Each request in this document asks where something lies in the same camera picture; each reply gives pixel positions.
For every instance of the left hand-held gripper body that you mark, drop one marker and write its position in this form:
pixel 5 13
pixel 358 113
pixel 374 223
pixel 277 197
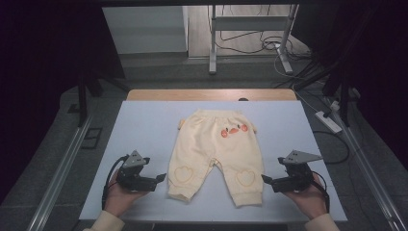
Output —
pixel 134 177

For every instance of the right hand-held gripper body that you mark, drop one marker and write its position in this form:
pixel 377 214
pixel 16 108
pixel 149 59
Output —
pixel 296 174

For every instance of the cream yellow baby pants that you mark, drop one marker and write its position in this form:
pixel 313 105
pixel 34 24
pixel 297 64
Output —
pixel 208 144

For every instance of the person's left hand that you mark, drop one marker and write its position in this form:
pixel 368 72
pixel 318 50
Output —
pixel 120 199

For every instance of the person's right hand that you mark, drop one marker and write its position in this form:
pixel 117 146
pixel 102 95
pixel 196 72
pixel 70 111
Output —
pixel 308 200

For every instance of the white foam board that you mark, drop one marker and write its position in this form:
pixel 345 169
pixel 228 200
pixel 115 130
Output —
pixel 144 128

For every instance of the white power strip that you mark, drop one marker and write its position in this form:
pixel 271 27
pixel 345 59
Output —
pixel 327 122

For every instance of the small black round object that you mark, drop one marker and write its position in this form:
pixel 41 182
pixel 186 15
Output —
pixel 243 99

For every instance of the white plug adapter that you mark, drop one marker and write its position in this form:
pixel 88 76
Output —
pixel 335 106

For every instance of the wooden table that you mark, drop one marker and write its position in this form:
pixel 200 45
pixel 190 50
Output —
pixel 192 94

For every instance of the small black floor plate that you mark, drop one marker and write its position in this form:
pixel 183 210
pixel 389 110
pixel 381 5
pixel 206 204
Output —
pixel 73 108

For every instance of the white metal stand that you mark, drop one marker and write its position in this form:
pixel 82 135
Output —
pixel 212 48

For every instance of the dark curtain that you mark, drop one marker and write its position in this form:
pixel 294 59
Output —
pixel 378 64
pixel 38 64

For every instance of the aluminium rail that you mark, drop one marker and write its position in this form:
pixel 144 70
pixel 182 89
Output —
pixel 372 170
pixel 61 173

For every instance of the white wall panel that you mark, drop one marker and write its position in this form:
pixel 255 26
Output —
pixel 144 29

